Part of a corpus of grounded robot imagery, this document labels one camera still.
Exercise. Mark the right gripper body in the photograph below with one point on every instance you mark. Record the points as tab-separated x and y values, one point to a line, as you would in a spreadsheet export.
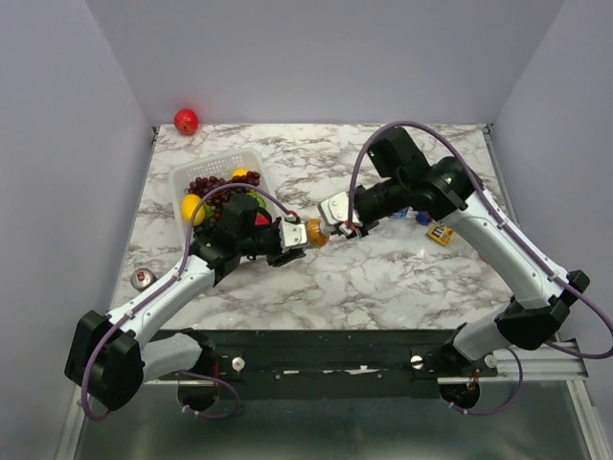
374	203

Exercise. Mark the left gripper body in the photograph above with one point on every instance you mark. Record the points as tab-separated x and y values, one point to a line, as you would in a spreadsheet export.
282	225

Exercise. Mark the tall orange juice bottle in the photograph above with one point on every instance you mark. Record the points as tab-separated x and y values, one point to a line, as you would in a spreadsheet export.
316	232

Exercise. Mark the white bottle cap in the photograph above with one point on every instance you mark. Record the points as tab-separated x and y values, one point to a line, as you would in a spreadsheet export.
326	229

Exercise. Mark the blue water bottle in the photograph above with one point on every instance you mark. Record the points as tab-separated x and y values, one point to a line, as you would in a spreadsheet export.
401	214

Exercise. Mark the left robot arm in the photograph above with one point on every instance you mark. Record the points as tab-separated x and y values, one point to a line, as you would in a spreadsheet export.
111	355

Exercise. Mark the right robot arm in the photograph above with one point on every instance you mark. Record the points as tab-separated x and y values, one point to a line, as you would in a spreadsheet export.
451	194

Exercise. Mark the red dragon fruit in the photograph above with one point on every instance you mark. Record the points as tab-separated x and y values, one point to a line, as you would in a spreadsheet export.
262	220

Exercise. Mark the green apple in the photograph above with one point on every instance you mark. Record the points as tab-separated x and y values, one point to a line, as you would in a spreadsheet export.
258	198

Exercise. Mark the Red Bull can right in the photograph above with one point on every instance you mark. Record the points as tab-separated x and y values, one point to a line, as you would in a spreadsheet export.
422	218

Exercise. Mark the red bull can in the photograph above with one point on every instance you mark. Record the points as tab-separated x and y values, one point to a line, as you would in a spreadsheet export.
142	278
422	218

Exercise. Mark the yellow orange fruit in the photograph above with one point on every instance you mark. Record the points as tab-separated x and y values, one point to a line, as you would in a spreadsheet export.
239	173

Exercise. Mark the yellow M&M's candy pack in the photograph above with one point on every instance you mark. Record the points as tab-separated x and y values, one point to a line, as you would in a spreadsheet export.
440	233

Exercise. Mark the white plastic basket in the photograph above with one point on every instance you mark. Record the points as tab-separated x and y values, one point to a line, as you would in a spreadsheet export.
221	165

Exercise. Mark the yellow lemon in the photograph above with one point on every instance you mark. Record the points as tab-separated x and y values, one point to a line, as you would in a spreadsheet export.
189	210

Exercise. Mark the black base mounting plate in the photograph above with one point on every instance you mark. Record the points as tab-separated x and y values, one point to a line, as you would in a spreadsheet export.
325	365

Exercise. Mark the Red Bull can left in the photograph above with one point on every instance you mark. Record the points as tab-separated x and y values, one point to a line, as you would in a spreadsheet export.
142	278

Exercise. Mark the red apple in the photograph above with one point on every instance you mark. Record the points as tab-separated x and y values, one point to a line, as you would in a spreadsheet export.
186	121

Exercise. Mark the aluminium frame rail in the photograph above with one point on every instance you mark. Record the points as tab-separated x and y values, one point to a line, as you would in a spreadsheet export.
543	364

